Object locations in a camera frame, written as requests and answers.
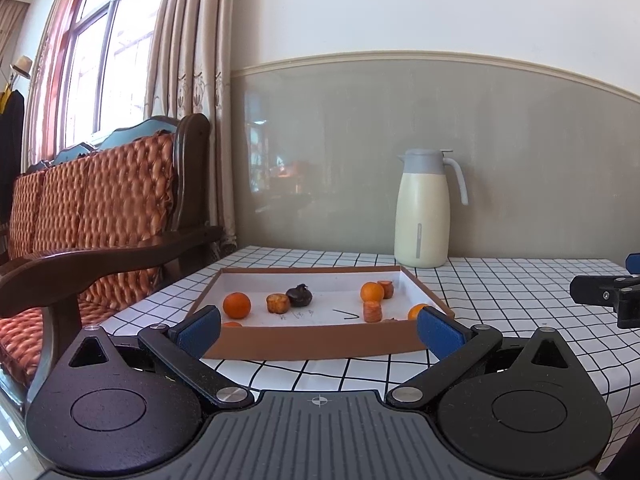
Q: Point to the dark mangosteen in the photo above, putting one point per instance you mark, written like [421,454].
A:
[299,295]

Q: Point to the brown cardboard box tray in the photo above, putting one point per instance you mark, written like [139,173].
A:
[325,285]

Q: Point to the window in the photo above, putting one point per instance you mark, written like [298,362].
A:
[90,70]

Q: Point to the beige curtain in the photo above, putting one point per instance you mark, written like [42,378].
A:
[200,60]
[12,30]

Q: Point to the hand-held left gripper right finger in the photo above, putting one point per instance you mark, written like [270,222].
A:
[440,332]

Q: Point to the orange woven sofa back cushion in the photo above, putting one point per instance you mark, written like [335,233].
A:
[100,195]

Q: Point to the yellow brown cylindrical chunk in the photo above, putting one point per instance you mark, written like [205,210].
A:
[278,303]

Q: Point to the dark hanging garment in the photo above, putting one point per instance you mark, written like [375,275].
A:
[12,160]

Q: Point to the reddish brown cylindrical chunk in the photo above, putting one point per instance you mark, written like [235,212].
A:
[385,288]

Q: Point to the orange woven sofa seat cushion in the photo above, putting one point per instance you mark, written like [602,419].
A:
[25,340]

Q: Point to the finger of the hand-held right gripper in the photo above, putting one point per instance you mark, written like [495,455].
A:
[634,263]
[595,290]

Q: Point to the cream thermos jug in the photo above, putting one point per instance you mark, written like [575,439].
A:
[420,210]

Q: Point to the white brimmed hat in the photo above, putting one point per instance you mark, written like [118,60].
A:
[22,66]

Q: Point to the yellow hanging garment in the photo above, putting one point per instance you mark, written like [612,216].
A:
[4,100]

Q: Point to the orange ribbed carrot chunk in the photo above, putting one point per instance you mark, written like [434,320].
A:
[372,311]

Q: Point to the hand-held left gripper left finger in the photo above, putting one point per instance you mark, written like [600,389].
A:
[200,332]

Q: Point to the checkered white tablecloth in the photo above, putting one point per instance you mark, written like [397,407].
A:
[525,285]

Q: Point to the dark wooden sofa frame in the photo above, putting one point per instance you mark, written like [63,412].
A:
[192,170]

